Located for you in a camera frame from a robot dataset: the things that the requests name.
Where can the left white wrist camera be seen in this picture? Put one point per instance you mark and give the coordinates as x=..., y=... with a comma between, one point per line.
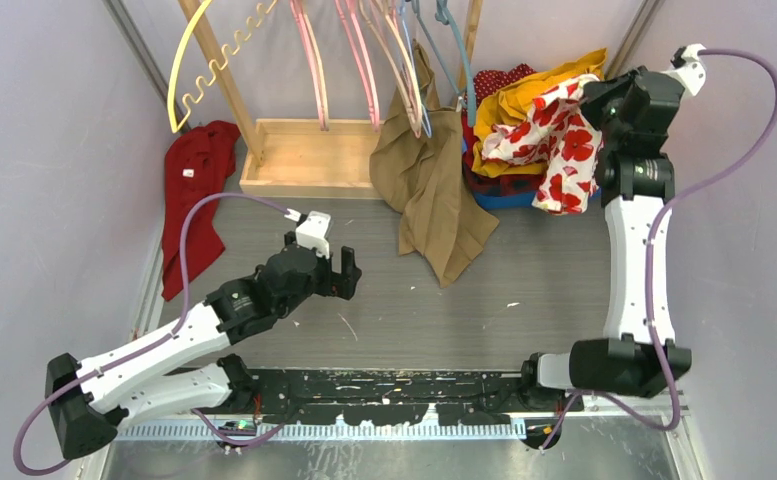
x=312, y=231

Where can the white red floral garment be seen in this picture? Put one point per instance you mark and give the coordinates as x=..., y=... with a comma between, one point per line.
x=556, y=137

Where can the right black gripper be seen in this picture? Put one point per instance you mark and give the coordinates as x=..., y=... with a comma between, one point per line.
x=595, y=92

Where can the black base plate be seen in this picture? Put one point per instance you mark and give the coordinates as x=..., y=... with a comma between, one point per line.
x=390, y=397

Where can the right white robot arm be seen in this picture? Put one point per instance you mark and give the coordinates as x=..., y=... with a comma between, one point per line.
x=638, y=335

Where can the tan brown skirt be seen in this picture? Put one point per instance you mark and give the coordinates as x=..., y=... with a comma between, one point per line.
x=421, y=178

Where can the white slotted cable duct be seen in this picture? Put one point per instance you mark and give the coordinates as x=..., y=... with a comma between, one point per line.
x=429, y=430

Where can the wooden hanger rack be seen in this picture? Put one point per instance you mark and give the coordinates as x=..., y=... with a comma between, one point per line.
x=294, y=158

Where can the blue plastic bin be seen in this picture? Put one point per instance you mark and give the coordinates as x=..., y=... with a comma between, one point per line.
x=505, y=191

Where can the dark red garment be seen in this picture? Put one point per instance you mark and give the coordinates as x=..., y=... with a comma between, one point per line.
x=197, y=165

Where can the yellow garment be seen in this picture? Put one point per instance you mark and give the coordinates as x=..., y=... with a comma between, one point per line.
x=509, y=106

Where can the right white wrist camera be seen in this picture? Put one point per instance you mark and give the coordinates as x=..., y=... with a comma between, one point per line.
x=688, y=69

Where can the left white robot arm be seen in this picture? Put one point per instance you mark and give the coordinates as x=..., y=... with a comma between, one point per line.
x=93, y=399

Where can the red polka dot garment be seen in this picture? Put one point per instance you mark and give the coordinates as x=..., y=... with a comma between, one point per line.
x=487, y=82

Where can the light blue hanger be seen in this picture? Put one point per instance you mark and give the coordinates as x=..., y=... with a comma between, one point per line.
x=424, y=119

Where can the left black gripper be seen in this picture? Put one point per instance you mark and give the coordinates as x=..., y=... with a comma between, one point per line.
x=338, y=284

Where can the yellow wavy hanger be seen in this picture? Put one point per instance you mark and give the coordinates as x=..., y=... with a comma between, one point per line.
x=202, y=62

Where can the beige hanger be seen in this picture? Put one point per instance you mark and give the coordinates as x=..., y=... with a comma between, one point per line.
x=383, y=21

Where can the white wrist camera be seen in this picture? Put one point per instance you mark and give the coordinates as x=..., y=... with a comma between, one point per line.
x=688, y=69
x=312, y=231

